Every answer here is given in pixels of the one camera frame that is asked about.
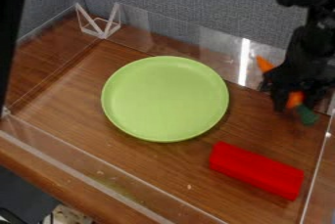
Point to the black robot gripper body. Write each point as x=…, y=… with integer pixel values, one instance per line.
x=308, y=69

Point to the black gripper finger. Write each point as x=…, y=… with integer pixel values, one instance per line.
x=316, y=94
x=279, y=96

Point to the light green round plate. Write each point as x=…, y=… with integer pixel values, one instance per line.
x=166, y=99

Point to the orange toy carrot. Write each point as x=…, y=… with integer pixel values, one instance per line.
x=295, y=102

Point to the clear acrylic enclosure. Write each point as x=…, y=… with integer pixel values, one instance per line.
x=60, y=142

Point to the clear acrylic corner bracket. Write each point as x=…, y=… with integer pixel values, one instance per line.
x=99, y=27

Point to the red rectangular block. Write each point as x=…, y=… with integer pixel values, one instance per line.
x=258, y=170

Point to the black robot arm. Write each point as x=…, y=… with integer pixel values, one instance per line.
x=321, y=15

